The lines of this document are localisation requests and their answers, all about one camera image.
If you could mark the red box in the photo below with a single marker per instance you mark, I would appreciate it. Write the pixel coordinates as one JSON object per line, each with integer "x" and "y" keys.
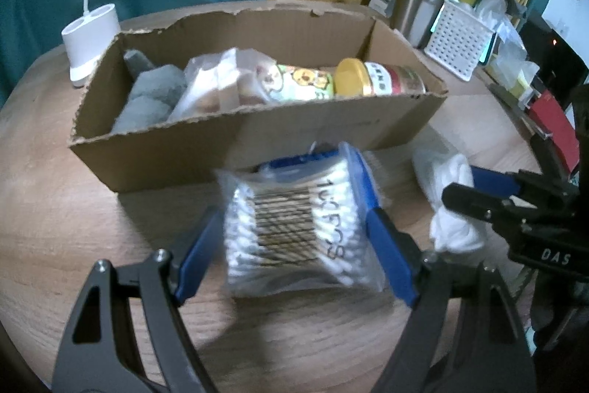
{"x": 552, "y": 121}

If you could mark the white perforated basket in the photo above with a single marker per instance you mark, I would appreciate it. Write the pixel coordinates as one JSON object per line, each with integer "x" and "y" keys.
{"x": 455, "y": 38}

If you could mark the pale yellow paper pad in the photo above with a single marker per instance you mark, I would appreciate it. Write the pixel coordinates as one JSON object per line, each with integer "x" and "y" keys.
{"x": 515, "y": 70}

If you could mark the white cloth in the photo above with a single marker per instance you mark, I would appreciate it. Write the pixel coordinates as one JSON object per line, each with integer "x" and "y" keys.
{"x": 448, "y": 176}

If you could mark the crumpled clear plastic bag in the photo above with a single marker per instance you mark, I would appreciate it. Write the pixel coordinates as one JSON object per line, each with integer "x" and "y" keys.
{"x": 501, "y": 20}

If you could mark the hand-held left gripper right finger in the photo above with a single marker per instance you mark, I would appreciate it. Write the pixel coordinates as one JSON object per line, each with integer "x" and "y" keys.
{"x": 391, "y": 255}

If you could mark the cotton swab bag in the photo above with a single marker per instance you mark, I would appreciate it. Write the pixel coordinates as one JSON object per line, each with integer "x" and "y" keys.
{"x": 285, "y": 222}

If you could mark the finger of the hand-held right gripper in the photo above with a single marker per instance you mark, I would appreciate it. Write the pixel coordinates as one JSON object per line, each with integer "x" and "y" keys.
{"x": 492, "y": 181}
{"x": 469, "y": 202}

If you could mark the yellow lid glass jar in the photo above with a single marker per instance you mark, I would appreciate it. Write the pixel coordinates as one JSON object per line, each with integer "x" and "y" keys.
{"x": 354, "y": 77}

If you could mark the cartoon print tissue pack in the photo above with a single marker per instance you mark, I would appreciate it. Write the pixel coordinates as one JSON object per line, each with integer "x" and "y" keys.
{"x": 299, "y": 84}

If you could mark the clear plastic packet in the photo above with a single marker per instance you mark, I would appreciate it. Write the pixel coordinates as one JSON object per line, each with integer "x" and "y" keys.
{"x": 207, "y": 84}

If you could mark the white desk lamp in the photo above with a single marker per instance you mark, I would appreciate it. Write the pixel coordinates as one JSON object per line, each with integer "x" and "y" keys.
{"x": 89, "y": 38}

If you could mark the steel tumbler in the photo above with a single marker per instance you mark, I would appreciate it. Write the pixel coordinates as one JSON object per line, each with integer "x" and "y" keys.
{"x": 416, "y": 6}

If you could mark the black monitor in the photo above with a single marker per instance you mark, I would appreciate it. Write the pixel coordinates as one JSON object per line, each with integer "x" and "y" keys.
{"x": 561, "y": 61}

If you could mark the brown cardboard box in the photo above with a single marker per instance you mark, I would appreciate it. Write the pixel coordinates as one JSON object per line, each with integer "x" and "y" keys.
{"x": 184, "y": 144}

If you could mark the white folded papers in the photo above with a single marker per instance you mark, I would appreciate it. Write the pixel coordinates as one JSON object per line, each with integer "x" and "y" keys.
{"x": 382, "y": 1}

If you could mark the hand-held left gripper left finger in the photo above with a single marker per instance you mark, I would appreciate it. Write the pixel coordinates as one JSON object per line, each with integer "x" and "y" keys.
{"x": 198, "y": 255}

